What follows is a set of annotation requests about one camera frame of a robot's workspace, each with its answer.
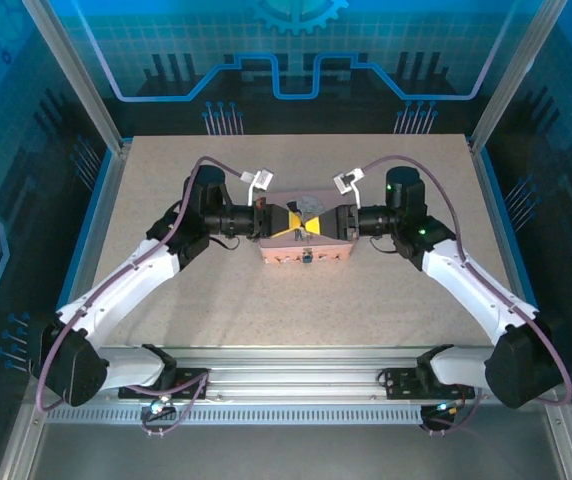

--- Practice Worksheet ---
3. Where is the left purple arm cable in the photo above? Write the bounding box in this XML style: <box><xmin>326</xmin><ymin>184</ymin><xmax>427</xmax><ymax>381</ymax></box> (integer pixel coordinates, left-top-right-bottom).
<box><xmin>34</xmin><ymin>155</ymin><xmax>247</xmax><ymax>439</ymax></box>

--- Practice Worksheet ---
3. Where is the aluminium side rail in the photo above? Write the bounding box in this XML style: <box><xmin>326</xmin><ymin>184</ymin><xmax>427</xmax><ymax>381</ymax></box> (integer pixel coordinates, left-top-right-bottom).
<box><xmin>467</xmin><ymin>141</ymin><xmax>558</xmax><ymax>364</ymax></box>
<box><xmin>49</xmin><ymin>141</ymin><xmax>133</xmax><ymax>362</ymax></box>

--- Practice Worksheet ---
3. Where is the aluminium cross rail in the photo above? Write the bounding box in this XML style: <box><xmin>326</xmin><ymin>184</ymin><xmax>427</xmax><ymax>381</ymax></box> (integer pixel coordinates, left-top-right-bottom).
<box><xmin>25</xmin><ymin>347</ymin><xmax>567</xmax><ymax>409</ymax></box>

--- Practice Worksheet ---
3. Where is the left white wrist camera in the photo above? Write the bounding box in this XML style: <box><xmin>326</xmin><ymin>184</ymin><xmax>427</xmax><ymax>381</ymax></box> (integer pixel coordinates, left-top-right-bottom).
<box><xmin>239</xmin><ymin>168</ymin><xmax>276</xmax><ymax>207</ymax></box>

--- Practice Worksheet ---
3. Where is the aluminium frame post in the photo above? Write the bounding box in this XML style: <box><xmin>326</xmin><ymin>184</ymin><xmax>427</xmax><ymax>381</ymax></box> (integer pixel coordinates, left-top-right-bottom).
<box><xmin>19</xmin><ymin>0</ymin><xmax>132</xmax><ymax>154</ymax></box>
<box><xmin>467</xmin><ymin>0</ymin><xmax>571</xmax><ymax>154</ymax></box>

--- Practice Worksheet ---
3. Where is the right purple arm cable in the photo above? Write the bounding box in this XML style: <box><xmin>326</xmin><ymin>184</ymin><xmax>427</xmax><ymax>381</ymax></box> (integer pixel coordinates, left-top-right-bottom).
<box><xmin>360</xmin><ymin>154</ymin><xmax>572</xmax><ymax>436</ymax></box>

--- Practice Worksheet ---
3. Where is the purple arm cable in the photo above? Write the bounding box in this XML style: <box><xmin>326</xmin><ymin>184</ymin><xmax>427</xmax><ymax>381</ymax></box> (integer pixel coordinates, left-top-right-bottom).
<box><xmin>34</xmin><ymin>155</ymin><xmax>247</xmax><ymax>439</ymax></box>
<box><xmin>360</xmin><ymin>154</ymin><xmax>572</xmax><ymax>436</ymax></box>

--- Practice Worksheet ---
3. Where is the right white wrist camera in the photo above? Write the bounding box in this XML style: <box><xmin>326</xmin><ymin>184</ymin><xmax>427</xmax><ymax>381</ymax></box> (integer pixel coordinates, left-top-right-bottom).
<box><xmin>332</xmin><ymin>167</ymin><xmax>367</xmax><ymax>209</ymax></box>

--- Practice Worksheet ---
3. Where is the pink tin box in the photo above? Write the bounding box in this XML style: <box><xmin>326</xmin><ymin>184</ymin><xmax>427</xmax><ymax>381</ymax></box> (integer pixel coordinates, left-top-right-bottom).
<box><xmin>258</xmin><ymin>187</ymin><xmax>358</xmax><ymax>269</ymax></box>

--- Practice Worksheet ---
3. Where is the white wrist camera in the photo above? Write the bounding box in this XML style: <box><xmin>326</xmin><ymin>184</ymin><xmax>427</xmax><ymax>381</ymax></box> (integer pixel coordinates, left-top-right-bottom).
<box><xmin>239</xmin><ymin>168</ymin><xmax>276</xmax><ymax>207</ymax></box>
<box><xmin>332</xmin><ymin>167</ymin><xmax>367</xmax><ymax>209</ymax></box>

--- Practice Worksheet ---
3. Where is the slotted grey cable duct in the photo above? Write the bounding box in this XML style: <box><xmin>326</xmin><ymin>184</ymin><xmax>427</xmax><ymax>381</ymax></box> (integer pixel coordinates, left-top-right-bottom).
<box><xmin>44</xmin><ymin>407</ymin><xmax>425</xmax><ymax>426</ymax></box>

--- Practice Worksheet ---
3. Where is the grey metal bottom frame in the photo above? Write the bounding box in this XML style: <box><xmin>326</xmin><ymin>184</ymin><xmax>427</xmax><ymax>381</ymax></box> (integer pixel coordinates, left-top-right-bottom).
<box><xmin>0</xmin><ymin>389</ymin><xmax>572</xmax><ymax>480</ymax></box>

